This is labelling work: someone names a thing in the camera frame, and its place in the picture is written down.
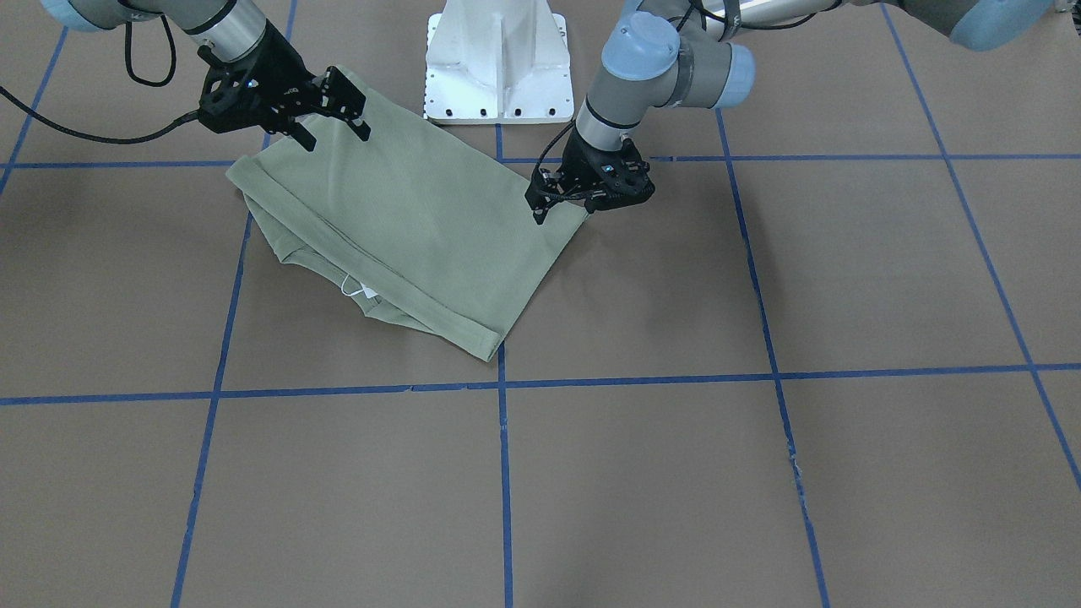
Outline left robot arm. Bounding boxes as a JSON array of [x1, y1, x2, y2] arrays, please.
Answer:
[[524, 1, 840, 224]]

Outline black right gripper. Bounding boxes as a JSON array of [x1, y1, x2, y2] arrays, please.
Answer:
[[198, 24, 372, 153]]

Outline white shirt hang tag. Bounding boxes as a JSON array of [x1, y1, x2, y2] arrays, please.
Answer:
[[339, 274, 379, 300]]

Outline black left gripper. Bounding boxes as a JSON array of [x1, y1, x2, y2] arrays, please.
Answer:
[[524, 127, 655, 225]]

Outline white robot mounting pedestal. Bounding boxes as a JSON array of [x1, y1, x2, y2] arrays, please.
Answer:
[[422, 1, 578, 125]]

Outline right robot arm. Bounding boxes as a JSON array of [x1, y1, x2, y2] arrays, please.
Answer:
[[31, 1, 372, 153]]

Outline sage green long-sleeve shirt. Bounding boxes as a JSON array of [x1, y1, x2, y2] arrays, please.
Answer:
[[226, 72, 587, 361]]

